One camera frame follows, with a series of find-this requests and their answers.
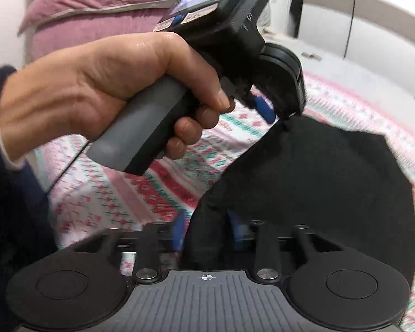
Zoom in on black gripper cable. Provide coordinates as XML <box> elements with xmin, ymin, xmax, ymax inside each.
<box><xmin>48</xmin><ymin>141</ymin><xmax>92</xmax><ymax>194</ymax></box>

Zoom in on person's left hand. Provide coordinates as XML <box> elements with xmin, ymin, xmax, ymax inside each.
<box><xmin>0</xmin><ymin>32</ymin><xmax>236</xmax><ymax>162</ymax></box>

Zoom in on white wardrobe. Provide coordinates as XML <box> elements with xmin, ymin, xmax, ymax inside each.
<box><xmin>290</xmin><ymin>0</ymin><xmax>415</xmax><ymax>102</ymax></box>

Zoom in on black pants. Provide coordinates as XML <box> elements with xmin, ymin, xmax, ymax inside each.
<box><xmin>184</xmin><ymin>113</ymin><xmax>415</xmax><ymax>286</ymax></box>

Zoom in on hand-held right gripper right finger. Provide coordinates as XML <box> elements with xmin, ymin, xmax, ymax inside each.
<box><xmin>226</xmin><ymin>209</ymin><xmax>344</xmax><ymax>283</ymax></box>

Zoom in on pink duvet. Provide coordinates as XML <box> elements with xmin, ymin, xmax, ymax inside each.
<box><xmin>17</xmin><ymin>0</ymin><xmax>237</xmax><ymax>63</ymax></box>

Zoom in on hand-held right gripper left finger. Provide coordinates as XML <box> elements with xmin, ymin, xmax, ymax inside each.
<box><xmin>69</xmin><ymin>210</ymin><xmax>188</xmax><ymax>283</ymax></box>

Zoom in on patterned knit-print cloth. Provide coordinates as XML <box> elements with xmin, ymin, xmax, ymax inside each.
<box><xmin>35</xmin><ymin>71</ymin><xmax>415</xmax><ymax>332</ymax></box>

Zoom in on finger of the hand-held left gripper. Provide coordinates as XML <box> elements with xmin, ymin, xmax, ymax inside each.
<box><xmin>279</xmin><ymin>75</ymin><xmax>307</xmax><ymax>121</ymax></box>
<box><xmin>250</xmin><ymin>96</ymin><xmax>276</xmax><ymax>124</ymax></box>

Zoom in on person's left forearm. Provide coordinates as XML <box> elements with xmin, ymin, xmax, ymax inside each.
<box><xmin>0</xmin><ymin>65</ymin><xmax>61</xmax><ymax>332</ymax></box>

